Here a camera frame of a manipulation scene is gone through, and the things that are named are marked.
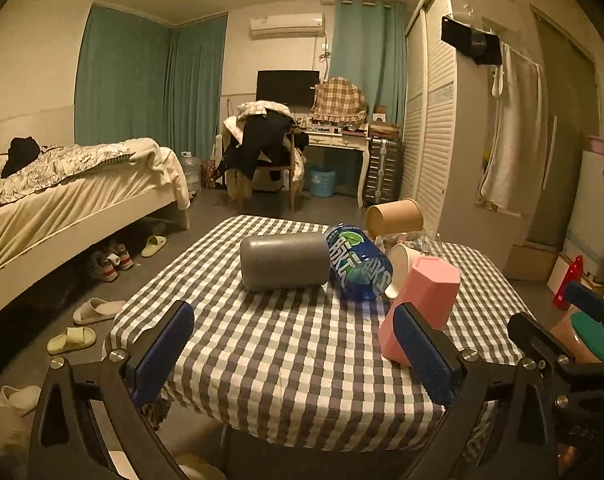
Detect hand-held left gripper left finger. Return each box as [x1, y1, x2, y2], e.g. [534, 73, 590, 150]
[29, 301, 197, 480]

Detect white cup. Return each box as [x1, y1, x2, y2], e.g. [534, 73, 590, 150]
[384, 243, 423, 301]

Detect black cloth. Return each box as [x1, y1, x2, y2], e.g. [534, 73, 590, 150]
[0, 136, 42, 179]

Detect grey sneaker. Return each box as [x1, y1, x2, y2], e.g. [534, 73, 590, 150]
[89, 252, 120, 281]
[106, 241, 134, 271]

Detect white wardrobe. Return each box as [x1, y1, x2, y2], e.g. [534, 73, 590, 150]
[401, 0, 533, 261]

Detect white towel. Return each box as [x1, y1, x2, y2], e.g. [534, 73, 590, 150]
[479, 42, 544, 216]

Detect wooden chair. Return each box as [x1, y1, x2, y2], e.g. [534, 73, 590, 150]
[222, 127, 309, 212]

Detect white air conditioner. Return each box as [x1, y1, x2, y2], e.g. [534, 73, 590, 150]
[249, 12, 327, 39]

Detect door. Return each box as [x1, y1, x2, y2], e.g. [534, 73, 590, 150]
[527, 5, 600, 248]

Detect person's right hand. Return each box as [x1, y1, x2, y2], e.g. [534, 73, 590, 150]
[556, 422, 604, 480]

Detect green slipper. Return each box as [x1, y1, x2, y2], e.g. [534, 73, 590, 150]
[140, 235, 167, 258]
[48, 326, 97, 356]

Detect faceted pink cup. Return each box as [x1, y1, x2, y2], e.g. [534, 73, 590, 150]
[378, 255, 462, 366]

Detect blue waste bin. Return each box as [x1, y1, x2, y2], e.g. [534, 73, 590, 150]
[307, 165, 337, 198]

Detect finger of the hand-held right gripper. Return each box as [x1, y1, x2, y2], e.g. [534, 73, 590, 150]
[508, 311, 590, 392]
[564, 281, 604, 326]

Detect black clothes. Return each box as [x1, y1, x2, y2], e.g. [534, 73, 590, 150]
[219, 111, 297, 182]

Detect brown paper cup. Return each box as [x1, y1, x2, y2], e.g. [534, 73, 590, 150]
[365, 199, 425, 241]

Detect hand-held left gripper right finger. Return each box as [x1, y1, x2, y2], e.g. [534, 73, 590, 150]
[393, 301, 563, 480]

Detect light blue curtain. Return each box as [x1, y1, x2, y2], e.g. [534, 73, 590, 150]
[328, 0, 411, 126]

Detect checked blanket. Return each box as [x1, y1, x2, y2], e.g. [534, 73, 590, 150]
[236, 101, 293, 122]

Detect patterned quilt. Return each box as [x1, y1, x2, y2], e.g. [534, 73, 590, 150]
[0, 142, 132, 213]

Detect narrow green curtain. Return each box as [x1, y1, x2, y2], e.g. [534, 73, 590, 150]
[169, 12, 227, 150]

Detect water jug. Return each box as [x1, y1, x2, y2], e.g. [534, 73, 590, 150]
[178, 151, 203, 194]

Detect bed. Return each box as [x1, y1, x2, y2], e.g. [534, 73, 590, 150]
[0, 137, 191, 331]

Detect clear glass cup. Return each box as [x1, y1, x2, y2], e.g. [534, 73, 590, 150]
[376, 230, 445, 261]

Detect pink and green cup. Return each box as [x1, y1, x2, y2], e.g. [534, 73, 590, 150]
[548, 310, 604, 366]

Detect grey suitcase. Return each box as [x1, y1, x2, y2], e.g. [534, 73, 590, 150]
[363, 136, 403, 206]

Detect black television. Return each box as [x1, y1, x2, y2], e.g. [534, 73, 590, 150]
[256, 70, 321, 107]

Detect red bottle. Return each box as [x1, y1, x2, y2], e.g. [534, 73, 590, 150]
[553, 255, 585, 310]

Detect white slipper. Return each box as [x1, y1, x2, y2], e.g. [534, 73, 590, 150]
[72, 298, 127, 326]
[0, 385, 42, 416]

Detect large cardboard box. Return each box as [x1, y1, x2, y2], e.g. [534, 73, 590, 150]
[502, 244, 558, 282]

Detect white desk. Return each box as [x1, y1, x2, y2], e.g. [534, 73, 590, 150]
[294, 124, 371, 209]

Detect white fridge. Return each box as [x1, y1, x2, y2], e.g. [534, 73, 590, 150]
[562, 150, 604, 283]

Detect wide green curtain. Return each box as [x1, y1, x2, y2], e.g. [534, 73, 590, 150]
[75, 2, 173, 148]

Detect plaid cloth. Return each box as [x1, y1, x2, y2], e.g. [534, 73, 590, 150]
[309, 76, 369, 124]

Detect grey checked tablecloth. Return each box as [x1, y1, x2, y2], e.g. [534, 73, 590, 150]
[104, 215, 538, 461]

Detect grey cup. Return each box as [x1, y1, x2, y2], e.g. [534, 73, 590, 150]
[240, 232, 330, 292]

